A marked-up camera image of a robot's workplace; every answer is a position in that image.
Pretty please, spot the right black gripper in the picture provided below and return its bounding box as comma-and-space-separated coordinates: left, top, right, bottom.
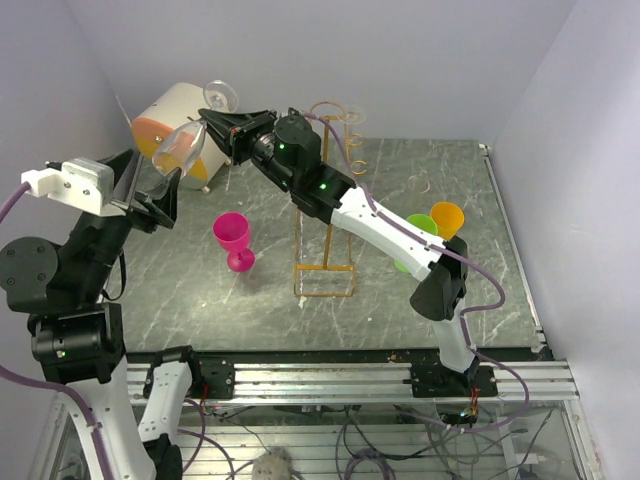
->
199, 110, 298, 191

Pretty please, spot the clear flute wine glass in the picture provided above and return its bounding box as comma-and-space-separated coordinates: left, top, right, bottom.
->
151, 80, 239, 181

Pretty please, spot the clear round wine glass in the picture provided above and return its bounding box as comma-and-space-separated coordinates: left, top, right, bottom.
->
338, 104, 367, 125

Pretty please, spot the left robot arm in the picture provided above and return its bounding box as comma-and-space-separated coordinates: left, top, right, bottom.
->
1, 149, 204, 479

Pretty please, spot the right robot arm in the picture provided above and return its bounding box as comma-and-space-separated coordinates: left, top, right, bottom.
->
199, 109, 476, 396

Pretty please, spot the cream round drawer box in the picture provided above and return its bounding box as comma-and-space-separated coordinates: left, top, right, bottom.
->
131, 80, 239, 192

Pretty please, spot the magenta plastic goblet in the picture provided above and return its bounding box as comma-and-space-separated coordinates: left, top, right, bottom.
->
212, 212, 255, 273

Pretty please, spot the clear glass tumbler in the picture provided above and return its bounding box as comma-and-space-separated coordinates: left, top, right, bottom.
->
407, 174, 431, 194

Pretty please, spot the green plastic goblet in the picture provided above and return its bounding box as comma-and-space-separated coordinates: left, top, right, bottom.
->
393, 213, 440, 275

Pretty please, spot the orange plastic goblet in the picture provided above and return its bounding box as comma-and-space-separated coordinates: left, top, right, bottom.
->
430, 201, 465, 240

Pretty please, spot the grey fuzzy ball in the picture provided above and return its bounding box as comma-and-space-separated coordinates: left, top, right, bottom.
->
251, 448, 293, 480

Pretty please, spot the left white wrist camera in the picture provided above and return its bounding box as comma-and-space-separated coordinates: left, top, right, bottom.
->
21, 158, 125, 218

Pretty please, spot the gold wire wine glass rack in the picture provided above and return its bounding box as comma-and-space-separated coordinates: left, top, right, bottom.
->
293, 100, 368, 301

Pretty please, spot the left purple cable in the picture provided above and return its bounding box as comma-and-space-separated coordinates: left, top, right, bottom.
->
0, 182, 111, 480

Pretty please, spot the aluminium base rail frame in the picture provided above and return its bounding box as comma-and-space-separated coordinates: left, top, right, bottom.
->
124, 349, 586, 406

